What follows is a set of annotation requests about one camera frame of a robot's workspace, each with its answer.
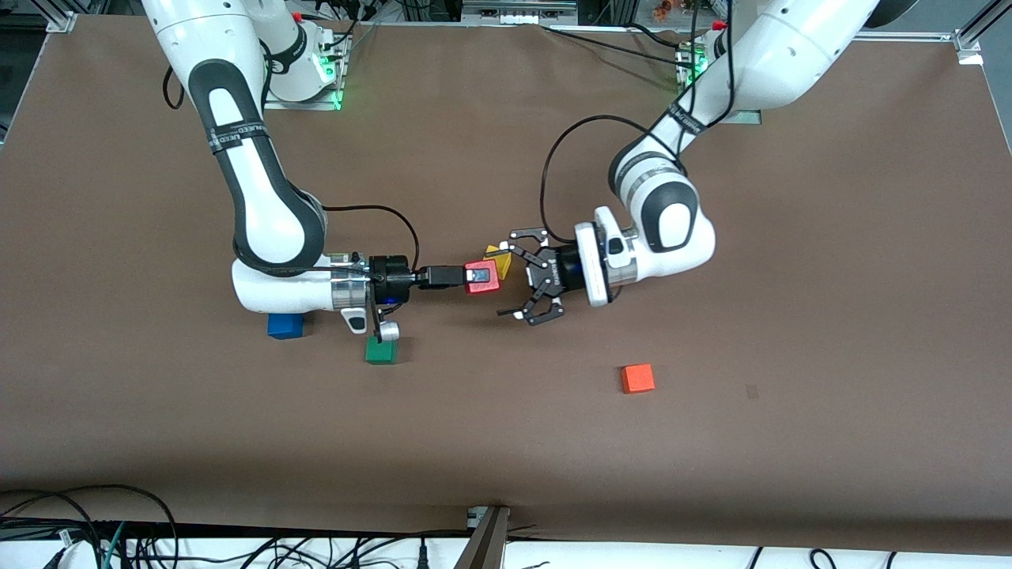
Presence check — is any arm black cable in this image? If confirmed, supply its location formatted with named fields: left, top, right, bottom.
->
left=540, top=0, right=738, bottom=247
left=162, top=63, right=421, bottom=274

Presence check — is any black looped cable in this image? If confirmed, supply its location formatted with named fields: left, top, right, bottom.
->
left=0, top=484, right=179, bottom=569

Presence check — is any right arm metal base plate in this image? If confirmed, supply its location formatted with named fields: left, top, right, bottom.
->
left=263, top=32, right=346, bottom=111

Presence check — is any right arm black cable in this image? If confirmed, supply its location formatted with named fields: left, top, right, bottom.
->
left=162, top=63, right=421, bottom=274

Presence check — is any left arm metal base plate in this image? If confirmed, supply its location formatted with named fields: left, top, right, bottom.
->
left=676, top=40, right=764, bottom=126

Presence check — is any thin black base cable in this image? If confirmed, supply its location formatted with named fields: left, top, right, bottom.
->
left=326, top=0, right=380, bottom=58

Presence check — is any long black base cable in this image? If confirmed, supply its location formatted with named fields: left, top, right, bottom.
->
left=544, top=26, right=698, bottom=69

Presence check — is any red cube block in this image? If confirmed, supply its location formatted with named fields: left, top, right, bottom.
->
left=464, top=261, right=502, bottom=296

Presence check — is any dark metal beam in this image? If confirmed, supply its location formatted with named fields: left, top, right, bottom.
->
left=453, top=507, right=512, bottom=569

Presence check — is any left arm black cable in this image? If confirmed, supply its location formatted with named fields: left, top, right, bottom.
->
left=540, top=0, right=738, bottom=247

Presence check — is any curved black base cable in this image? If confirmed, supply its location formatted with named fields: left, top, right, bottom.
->
left=625, top=22, right=690, bottom=51

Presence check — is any teal cable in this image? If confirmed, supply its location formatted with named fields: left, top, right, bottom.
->
left=100, top=522, right=128, bottom=569

